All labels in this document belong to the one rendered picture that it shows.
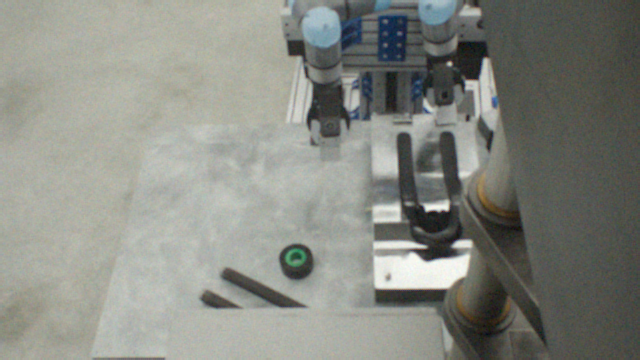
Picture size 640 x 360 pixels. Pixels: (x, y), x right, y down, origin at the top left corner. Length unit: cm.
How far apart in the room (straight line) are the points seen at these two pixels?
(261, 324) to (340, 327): 9
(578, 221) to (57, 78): 335
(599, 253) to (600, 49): 8
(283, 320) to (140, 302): 89
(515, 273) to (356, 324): 18
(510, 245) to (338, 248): 91
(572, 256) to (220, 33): 329
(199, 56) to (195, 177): 170
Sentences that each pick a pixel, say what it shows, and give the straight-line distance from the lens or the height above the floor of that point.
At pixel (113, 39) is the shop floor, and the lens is 368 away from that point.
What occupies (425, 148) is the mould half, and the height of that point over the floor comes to 89.
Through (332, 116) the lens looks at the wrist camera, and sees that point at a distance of 146.
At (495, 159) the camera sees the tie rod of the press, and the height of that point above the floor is 161.
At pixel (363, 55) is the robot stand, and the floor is 74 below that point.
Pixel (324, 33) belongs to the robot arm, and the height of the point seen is 129.
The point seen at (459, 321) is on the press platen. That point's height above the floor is 129.
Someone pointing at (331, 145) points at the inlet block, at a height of 96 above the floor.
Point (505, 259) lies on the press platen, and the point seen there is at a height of 154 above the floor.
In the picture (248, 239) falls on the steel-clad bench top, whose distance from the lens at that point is 163.
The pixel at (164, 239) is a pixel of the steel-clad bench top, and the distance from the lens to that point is 168.
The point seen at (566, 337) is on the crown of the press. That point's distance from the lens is 33.
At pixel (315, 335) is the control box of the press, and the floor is 147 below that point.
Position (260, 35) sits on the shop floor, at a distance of 348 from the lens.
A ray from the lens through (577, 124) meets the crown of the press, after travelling 30.
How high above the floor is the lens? 213
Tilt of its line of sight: 51 degrees down
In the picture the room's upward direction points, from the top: 6 degrees counter-clockwise
